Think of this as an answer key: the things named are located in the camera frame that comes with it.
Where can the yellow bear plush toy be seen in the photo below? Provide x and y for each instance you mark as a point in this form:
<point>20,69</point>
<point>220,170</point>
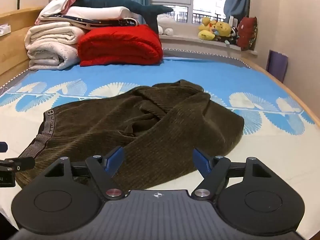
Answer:
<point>223,30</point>

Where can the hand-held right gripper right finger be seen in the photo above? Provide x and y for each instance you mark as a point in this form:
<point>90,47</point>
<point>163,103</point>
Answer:
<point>203,162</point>

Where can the black and white plush toy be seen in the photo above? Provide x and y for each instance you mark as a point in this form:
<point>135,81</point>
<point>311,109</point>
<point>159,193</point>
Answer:
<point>233,36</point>

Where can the wooden headboard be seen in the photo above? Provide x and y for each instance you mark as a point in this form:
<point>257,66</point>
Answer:
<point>13,52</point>

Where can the yellow duck plush toy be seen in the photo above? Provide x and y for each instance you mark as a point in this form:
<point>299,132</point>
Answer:
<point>206,30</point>

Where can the navy star-print folded blanket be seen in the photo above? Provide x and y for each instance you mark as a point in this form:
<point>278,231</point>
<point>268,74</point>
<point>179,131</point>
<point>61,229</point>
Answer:
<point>82,21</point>

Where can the white windowsill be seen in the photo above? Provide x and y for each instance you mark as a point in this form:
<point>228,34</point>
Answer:
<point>190,42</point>

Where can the white folded cloth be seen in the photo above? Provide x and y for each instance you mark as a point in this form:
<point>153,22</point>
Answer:
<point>53,8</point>

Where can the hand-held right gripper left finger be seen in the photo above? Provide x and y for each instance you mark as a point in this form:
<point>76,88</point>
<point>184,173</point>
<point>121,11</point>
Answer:
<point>113,160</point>

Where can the dark olive brown towel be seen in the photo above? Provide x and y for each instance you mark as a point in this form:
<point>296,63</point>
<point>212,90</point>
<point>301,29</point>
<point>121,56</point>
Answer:
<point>140,127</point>

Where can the dark teal shark plush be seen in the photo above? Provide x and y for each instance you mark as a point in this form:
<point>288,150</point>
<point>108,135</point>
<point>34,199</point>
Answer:
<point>105,0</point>

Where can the blue white patterned bed sheet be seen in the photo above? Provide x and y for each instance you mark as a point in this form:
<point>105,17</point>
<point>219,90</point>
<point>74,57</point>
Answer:
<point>190,72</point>

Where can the purple box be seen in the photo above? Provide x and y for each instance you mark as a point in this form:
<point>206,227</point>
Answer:
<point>277,65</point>

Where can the wooden bed frame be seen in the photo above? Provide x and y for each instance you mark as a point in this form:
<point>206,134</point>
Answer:
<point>287,90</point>

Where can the small white box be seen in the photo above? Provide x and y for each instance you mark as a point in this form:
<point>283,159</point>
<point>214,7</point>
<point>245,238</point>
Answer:
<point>4,30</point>

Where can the red folded blanket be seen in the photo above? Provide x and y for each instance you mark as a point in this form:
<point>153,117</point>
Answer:
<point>120,46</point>

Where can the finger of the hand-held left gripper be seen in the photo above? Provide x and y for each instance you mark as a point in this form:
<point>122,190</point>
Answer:
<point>3,147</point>
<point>21,163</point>

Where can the white folded quilt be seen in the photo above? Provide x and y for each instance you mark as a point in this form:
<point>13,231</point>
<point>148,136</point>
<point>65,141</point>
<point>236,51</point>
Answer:
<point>50,47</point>

